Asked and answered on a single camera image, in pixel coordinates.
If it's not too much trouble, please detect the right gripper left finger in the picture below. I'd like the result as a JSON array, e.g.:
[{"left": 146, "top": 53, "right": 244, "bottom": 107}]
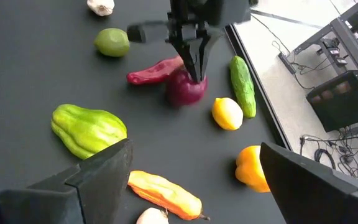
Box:
[{"left": 26, "top": 138, "right": 134, "bottom": 224}]

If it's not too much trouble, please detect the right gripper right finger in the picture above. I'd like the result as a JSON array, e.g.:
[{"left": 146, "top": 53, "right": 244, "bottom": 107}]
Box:
[{"left": 259, "top": 141, "right": 358, "bottom": 224}]

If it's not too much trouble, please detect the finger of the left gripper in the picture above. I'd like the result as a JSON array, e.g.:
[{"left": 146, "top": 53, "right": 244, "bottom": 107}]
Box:
[
  {"left": 199, "top": 29, "right": 225, "bottom": 82},
  {"left": 170, "top": 30, "right": 200, "bottom": 82}
]

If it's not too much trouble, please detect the red chili pepper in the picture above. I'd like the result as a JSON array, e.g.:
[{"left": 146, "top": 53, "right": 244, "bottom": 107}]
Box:
[{"left": 126, "top": 55, "right": 185, "bottom": 86}]

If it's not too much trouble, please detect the dark purple-red round produce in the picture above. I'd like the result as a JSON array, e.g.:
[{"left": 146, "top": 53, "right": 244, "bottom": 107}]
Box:
[{"left": 165, "top": 68, "right": 209, "bottom": 108}]

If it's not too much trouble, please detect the green cucumber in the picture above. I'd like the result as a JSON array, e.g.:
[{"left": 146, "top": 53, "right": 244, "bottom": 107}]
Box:
[{"left": 228, "top": 55, "right": 257, "bottom": 119}]

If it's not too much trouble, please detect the green ribbed chayote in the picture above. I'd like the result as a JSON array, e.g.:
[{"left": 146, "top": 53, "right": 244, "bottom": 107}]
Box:
[{"left": 50, "top": 103, "right": 128, "bottom": 161}]

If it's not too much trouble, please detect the white garlic bulb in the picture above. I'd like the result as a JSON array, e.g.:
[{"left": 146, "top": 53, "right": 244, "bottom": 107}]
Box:
[
  {"left": 86, "top": 0, "right": 116, "bottom": 17},
  {"left": 135, "top": 207, "right": 170, "bottom": 224}
]

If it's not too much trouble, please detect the yellow bell pepper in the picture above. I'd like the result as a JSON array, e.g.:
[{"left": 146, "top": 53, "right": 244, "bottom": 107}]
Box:
[{"left": 234, "top": 145, "right": 272, "bottom": 194}]

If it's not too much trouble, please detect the orange yellow long pepper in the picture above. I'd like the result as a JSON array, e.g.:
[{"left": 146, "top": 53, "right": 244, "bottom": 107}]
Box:
[{"left": 127, "top": 170, "right": 211, "bottom": 222}]

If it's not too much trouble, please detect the yellow lemon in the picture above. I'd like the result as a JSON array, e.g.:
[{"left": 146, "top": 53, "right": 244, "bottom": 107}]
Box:
[{"left": 211, "top": 97, "right": 244, "bottom": 131}]

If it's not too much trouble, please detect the green lime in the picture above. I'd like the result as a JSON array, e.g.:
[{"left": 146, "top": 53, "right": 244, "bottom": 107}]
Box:
[{"left": 93, "top": 27, "right": 131, "bottom": 58}]

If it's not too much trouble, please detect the black box with round ports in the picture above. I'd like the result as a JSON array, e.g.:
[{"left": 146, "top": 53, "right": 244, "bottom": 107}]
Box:
[{"left": 305, "top": 70, "right": 358, "bottom": 133}]

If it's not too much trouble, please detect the grey metal workbench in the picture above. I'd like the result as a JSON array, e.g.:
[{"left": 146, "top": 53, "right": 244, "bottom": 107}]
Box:
[{"left": 293, "top": 0, "right": 358, "bottom": 82}]

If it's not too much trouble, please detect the coiled black cable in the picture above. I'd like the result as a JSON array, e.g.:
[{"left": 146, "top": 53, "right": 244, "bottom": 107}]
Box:
[{"left": 314, "top": 147, "right": 337, "bottom": 171}]

